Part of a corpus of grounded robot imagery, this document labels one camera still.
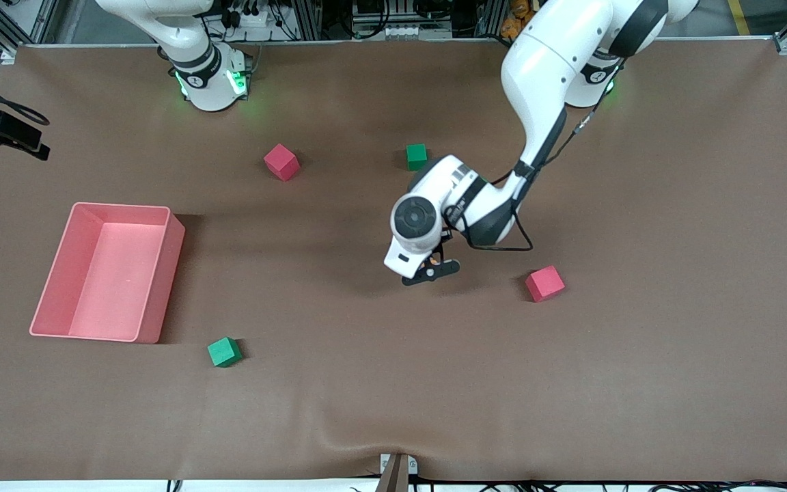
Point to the pink plastic bin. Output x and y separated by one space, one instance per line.
113 301

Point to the brown table mat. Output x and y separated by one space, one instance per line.
393 383

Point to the green foam cube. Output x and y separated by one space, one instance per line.
224 352
415 154

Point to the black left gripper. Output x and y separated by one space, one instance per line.
446 237

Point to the brown camera pole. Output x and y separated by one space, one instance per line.
393 478

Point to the white power strip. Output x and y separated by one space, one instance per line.
257 17

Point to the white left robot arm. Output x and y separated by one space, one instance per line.
550 61

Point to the red foam cube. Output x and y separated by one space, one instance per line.
544 283
281 162

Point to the white terminal block row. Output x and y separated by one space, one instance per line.
400 31

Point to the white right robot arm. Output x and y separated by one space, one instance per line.
209 85

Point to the pile of orange items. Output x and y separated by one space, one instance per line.
511 24

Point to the grey metal bracket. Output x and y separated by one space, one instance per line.
412 465

